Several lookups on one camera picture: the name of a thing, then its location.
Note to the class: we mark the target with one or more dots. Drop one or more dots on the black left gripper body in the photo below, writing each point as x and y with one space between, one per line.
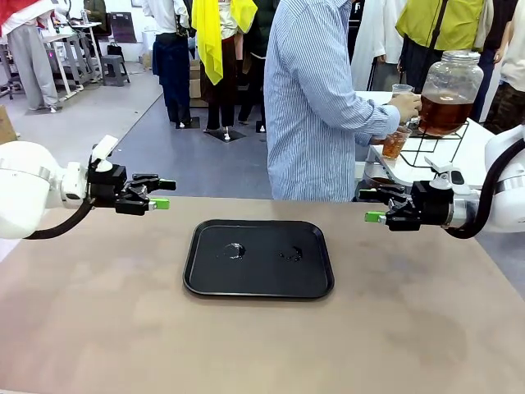
106 186

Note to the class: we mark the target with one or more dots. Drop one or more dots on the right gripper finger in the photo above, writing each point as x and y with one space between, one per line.
389 193
404 217

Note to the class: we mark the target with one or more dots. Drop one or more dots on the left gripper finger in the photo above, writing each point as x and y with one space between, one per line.
135 205
152 183

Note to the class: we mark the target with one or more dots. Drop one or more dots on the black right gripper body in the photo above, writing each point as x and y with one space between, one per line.
432 205

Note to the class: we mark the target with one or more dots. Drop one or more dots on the short clear iced cup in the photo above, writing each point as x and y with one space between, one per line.
393 148

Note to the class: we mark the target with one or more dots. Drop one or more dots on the glass tea dispenser jar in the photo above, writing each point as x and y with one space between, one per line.
449 102

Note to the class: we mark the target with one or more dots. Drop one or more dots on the tall clear iced cup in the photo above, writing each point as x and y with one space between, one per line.
401 89

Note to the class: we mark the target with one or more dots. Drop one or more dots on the person's right forearm striped sleeve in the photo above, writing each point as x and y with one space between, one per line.
375 111

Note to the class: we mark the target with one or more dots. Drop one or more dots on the person's left forearm striped sleeve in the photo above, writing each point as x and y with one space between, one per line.
367 137

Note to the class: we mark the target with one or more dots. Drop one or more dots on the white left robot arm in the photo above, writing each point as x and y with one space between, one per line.
28 189

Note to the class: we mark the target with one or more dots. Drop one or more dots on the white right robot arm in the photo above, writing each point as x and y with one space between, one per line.
504 197

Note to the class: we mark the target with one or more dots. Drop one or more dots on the person's left hand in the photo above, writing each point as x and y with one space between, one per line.
379 141

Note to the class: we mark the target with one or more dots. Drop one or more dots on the person's right hand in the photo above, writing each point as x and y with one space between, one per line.
408 107

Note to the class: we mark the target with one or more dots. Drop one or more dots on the white waste bin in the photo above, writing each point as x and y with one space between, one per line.
360 176

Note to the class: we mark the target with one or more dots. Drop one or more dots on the cardboard box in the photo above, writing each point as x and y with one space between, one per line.
195 86

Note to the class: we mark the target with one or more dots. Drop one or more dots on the grey plastic stool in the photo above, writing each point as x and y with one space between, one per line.
115 70

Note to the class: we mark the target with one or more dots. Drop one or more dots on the person in striped shirt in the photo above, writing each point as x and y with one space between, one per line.
307 102

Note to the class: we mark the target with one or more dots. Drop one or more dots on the mannequin white shirt navy skirt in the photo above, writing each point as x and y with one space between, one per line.
170 61

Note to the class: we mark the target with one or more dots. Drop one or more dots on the black bag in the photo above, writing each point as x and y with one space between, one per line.
115 49

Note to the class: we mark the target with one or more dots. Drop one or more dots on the white workbench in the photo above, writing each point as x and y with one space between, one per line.
74 49

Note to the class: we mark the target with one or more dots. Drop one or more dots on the black plastic serving tray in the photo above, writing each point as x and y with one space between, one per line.
262 275

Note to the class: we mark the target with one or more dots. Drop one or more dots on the person in grey trousers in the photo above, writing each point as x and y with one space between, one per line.
28 61

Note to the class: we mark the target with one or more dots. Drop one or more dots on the mannequin in dark clothes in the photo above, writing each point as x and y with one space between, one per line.
252 74

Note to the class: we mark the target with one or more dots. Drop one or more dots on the mannequin with yellow cloth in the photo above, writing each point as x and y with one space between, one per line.
207 41

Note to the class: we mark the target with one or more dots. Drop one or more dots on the black signboard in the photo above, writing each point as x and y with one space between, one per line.
123 28

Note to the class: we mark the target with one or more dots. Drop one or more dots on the person in cream top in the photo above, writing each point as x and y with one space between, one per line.
512 61

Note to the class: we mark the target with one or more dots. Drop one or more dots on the seated person in dark top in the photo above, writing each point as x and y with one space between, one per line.
96 10

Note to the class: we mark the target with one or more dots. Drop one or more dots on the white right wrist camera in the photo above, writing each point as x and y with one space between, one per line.
441 170

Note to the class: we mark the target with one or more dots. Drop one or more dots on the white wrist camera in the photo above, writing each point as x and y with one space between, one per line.
441 170
104 149

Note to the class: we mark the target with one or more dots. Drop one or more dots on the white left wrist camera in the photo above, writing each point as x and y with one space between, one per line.
104 149

